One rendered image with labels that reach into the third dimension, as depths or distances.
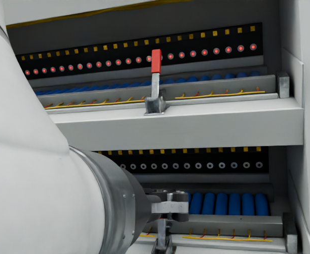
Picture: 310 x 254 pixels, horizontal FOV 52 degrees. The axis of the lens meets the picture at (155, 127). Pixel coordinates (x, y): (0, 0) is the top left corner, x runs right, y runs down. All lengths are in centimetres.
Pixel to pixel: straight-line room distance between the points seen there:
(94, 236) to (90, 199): 2
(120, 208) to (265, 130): 25
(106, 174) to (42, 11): 37
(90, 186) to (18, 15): 42
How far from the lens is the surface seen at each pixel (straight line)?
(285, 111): 39
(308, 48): 41
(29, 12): 54
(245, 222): 48
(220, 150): 55
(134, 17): 66
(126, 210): 21
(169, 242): 45
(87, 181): 16
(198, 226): 48
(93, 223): 16
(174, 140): 41
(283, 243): 48
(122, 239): 21
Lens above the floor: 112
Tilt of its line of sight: 1 degrees up
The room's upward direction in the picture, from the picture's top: 3 degrees counter-clockwise
